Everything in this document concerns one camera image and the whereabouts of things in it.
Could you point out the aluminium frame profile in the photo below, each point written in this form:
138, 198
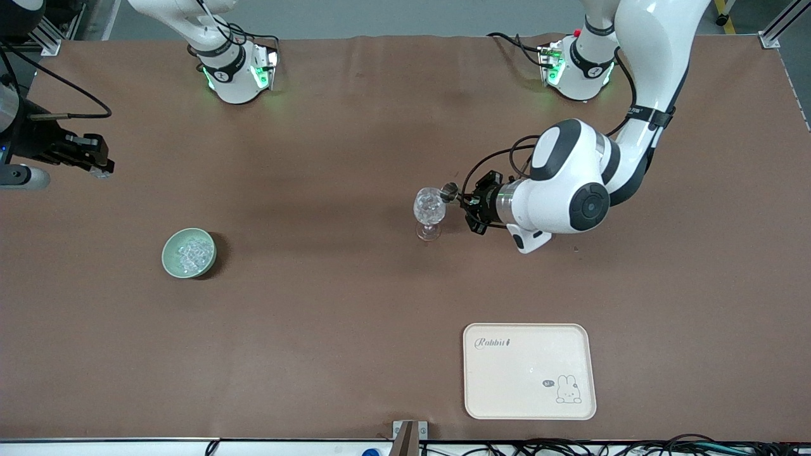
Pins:
770, 41
38, 35

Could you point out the steel double jigger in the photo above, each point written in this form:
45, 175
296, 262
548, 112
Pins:
450, 191

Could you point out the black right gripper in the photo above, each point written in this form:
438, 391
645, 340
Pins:
37, 144

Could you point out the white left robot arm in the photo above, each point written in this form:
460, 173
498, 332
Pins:
652, 38

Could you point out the mint green bowl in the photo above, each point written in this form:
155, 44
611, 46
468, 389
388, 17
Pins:
170, 263

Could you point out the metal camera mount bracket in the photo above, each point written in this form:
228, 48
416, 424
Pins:
399, 427

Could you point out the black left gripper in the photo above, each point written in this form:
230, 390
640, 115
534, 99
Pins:
486, 201

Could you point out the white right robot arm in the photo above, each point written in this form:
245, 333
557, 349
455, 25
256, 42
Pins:
234, 82

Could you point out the cream rabbit print tray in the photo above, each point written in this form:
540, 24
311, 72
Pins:
507, 380

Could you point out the heap of clear ice cubes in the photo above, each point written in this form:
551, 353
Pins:
193, 254

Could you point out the brown table mat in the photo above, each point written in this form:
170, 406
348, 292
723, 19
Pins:
317, 329

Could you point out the base connector box green light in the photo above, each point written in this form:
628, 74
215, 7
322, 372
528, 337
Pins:
551, 63
265, 66

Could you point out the clear ice cube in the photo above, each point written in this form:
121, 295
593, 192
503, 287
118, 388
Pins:
99, 171

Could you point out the clear cut wine glass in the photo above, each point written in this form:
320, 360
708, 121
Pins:
429, 209

